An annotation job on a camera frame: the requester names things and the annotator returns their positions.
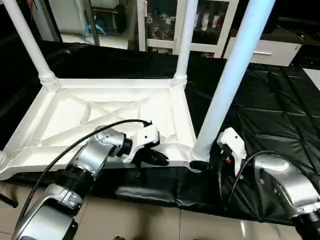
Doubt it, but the white plastic children's table top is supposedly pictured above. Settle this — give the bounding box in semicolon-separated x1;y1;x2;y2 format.
0;77;202;181

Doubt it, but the black plastic work mat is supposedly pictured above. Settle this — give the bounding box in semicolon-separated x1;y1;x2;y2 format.
0;40;320;226

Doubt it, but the white low drawer unit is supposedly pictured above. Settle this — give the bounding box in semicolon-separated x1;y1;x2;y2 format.
225;37;303;67

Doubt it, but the white side table board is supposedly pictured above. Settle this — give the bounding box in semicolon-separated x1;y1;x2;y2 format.
305;67;320;92

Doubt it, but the white glass door cabinet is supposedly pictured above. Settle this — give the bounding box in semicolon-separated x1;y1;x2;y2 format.
137;0;240;58

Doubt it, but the teal plastic object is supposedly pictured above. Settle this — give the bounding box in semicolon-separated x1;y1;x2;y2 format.
82;24;107;39

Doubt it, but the black metal table leg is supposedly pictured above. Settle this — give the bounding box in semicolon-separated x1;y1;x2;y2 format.
0;194;19;209

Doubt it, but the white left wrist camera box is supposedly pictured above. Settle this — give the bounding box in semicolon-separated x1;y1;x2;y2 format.
124;125;161;165

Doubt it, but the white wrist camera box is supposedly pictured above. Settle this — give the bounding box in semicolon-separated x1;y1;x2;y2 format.
217;127;246;176
124;125;161;165

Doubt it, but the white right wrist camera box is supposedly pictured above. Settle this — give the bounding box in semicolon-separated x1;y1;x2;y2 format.
217;127;246;176

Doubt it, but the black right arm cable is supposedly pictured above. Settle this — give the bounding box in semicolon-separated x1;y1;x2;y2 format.
217;149;301;211

